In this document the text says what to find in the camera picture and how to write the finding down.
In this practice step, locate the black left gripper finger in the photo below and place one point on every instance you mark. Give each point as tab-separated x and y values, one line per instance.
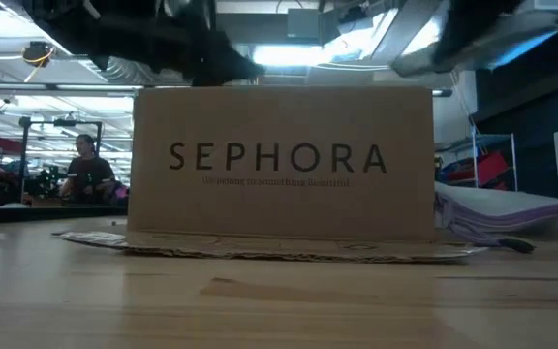
226	63

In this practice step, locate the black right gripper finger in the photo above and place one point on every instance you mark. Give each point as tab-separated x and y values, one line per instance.
473	24

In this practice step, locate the brown Sephora cardboard box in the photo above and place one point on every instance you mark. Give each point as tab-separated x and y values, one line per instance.
284	203

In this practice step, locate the white mesh pouch purple trim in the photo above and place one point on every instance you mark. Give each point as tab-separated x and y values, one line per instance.
502	206

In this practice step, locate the long ceiling light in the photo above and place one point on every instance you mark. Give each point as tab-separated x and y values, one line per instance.
443	92
66	87

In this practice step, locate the red plastic storage bin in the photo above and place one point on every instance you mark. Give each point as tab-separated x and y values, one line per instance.
492	167

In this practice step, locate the person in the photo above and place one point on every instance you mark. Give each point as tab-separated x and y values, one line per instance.
87	174

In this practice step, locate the black camera gantry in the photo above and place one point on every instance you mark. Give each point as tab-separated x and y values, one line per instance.
61	122

